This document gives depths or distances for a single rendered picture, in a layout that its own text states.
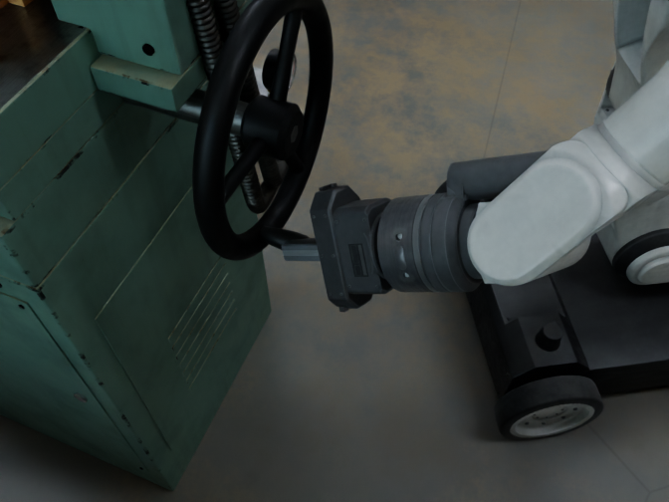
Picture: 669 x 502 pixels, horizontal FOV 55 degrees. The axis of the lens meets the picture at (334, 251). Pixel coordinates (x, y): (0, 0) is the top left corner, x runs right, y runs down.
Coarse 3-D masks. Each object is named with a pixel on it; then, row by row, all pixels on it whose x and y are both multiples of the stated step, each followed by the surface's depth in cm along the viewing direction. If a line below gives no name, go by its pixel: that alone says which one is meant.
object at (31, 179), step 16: (96, 96) 66; (112, 96) 69; (80, 112) 65; (96, 112) 67; (112, 112) 70; (64, 128) 63; (80, 128) 65; (96, 128) 68; (48, 144) 62; (64, 144) 64; (80, 144) 66; (32, 160) 60; (48, 160) 62; (64, 160) 65; (16, 176) 59; (32, 176) 61; (48, 176) 63; (0, 192) 58; (16, 192) 60; (32, 192) 62; (0, 208) 60; (16, 208) 60
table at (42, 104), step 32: (0, 32) 62; (32, 32) 62; (64, 32) 62; (0, 64) 59; (32, 64) 59; (64, 64) 60; (96, 64) 64; (128, 64) 64; (192, 64) 64; (0, 96) 56; (32, 96) 58; (64, 96) 62; (128, 96) 65; (160, 96) 63; (0, 128) 56; (32, 128) 59; (0, 160) 57
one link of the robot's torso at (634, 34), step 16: (624, 0) 88; (640, 0) 88; (656, 0) 77; (624, 16) 90; (640, 16) 91; (656, 16) 78; (624, 32) 92; (640, 32) 93; (656, 32) 79; (624, 48) 94; (640, 48) 93; (656, 48) 83; (624, 64) 94; (640, 64) 91; (656, 64) 86; (608, 80) 102; (624, 80) 96; (640, 80) 89; (608, 96) 104; (624, 96) 97
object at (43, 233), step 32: (128, 128) 73; (160, 128) 80; (96, 160) 70; (128, 160) 75; (64, 192) 66; (96, 192) 71; (0, 224) 61; (32, 224) 63; (64, 224) 68; (0, 256) 63; (32, 256) 65
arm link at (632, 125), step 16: (656, 80) 44; (640, 96) 45; (656, 96) 44; (624, 112) 45; (640, 112) 44; (656, 112) 43; (608, 128) 46; (624, 128) 45; (640, 128) 44; (656, 128) 43; (624, 144) 45; (640, 144) 44; (656, 144) 44; (640, 160) 44; (656, 160) 44; (656, 176) 45
